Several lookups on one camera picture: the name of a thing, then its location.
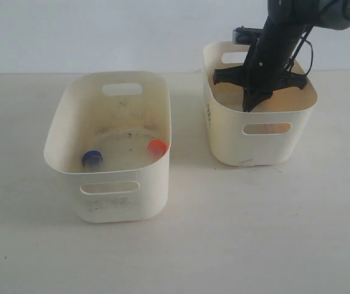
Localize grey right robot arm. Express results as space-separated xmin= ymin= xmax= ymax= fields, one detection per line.
xmin=213 ymin=1 xmax=350 ymax=112

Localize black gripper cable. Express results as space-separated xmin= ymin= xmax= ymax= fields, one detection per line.
xmin=284 ymin=27 xmax=315 ymax=77

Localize cream plastic bin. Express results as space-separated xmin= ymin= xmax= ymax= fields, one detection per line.
xmin=203 ymin=41 xmax=318 ymax=167
xmin=44 ymin=71 xmax=172 ymax=224

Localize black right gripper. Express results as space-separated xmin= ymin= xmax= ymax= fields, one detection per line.
xmin=213 ymin=18 xmax=307 ymax=112

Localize orange-capped tube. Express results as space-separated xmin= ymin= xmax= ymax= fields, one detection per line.
xmin=147 ymin=139 xmax=167 ymax=160

